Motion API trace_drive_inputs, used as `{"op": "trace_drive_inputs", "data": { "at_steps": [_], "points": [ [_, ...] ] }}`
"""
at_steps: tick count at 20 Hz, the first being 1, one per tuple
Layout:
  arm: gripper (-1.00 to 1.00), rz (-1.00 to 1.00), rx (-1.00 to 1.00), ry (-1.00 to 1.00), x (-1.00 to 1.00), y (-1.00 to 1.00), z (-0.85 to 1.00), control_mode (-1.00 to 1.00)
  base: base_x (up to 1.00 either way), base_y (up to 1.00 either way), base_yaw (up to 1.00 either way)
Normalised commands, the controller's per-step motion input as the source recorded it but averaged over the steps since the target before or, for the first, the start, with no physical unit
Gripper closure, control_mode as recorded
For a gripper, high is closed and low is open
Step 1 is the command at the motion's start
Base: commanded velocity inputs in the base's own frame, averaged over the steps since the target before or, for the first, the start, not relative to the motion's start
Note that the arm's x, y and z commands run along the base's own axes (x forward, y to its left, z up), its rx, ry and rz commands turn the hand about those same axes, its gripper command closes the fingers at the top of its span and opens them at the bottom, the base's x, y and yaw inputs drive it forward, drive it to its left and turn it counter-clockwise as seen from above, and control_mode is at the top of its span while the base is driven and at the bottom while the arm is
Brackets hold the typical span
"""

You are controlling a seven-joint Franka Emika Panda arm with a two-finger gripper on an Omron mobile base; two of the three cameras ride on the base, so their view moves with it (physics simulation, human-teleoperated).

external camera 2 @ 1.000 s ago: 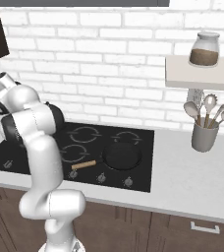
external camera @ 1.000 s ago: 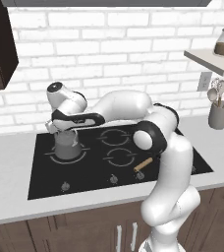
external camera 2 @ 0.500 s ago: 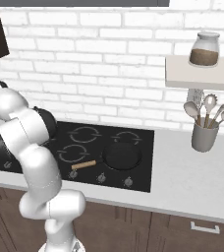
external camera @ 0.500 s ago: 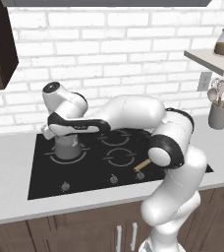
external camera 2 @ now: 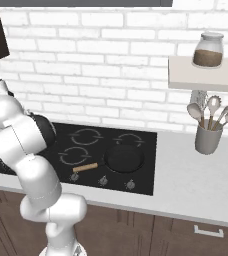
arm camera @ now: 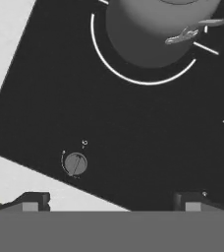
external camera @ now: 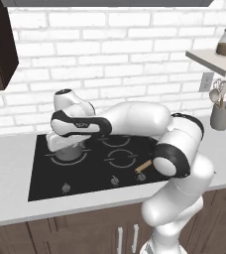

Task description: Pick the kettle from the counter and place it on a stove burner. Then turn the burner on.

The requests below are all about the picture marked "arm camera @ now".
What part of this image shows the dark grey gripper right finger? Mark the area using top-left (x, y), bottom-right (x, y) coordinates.
top-left (173, 191), bottom-right (224, 213)

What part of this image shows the grey metal kettle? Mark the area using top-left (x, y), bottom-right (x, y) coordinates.
top-left (105, 0), bottom-right (224, 69)

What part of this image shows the grey round hob knob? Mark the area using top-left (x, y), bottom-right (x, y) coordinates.
top-left (64, 152), bottom-right (88, 177)

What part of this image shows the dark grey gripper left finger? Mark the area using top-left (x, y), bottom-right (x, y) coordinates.
top-left (0, 191), bottom-right (51, 213)

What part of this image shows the black glass hob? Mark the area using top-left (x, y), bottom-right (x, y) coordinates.
top-left (0, 0), bottom-right (224, 212)

